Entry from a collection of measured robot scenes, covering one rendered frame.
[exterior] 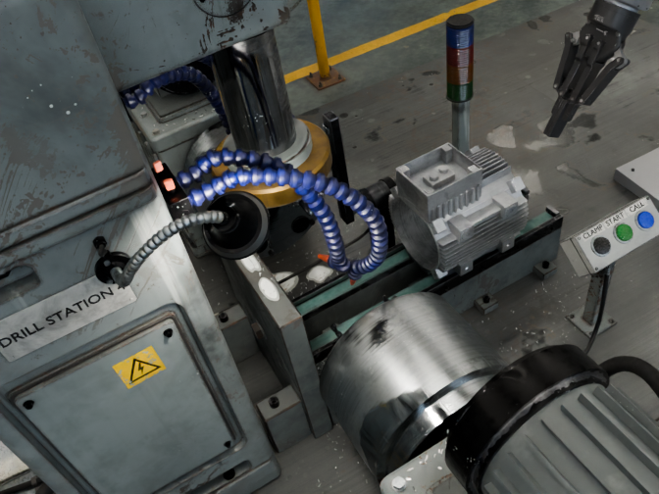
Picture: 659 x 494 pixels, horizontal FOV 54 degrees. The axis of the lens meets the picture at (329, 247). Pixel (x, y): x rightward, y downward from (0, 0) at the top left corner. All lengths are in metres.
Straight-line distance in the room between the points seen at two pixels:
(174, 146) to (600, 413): 1.04
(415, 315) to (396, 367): 0.09
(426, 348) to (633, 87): 1.33
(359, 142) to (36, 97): 1.31
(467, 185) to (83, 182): 0.71
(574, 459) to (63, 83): 0.55
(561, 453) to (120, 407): 0.55
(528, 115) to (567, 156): 0.20
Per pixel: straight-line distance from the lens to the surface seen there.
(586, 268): 1.17
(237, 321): 1.29
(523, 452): 0.62
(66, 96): 0.63
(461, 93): 1.54
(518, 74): 2.09
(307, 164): 0.92
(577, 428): 0.62
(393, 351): 0.89
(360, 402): 0.91
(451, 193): 1.16
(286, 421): 1.18
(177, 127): 1.40
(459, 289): 1.32
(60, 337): 0.79
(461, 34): 1.47
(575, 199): 1.65
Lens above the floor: 1.89
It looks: 45 degrees down
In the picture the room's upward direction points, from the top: 11 degrees counter-clockwise
